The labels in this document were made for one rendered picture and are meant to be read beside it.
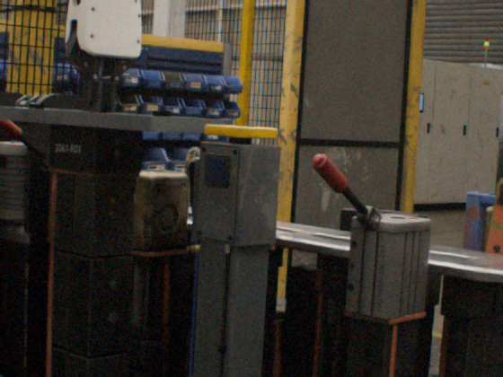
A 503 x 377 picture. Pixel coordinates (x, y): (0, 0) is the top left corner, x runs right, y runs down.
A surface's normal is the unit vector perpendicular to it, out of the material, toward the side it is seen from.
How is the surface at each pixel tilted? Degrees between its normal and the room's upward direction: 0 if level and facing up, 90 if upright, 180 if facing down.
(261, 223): 90
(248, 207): 90
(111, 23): 90
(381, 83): 91
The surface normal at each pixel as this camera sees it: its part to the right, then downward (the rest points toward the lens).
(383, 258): -0.67, 0.02
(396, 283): 0.74, 0.09
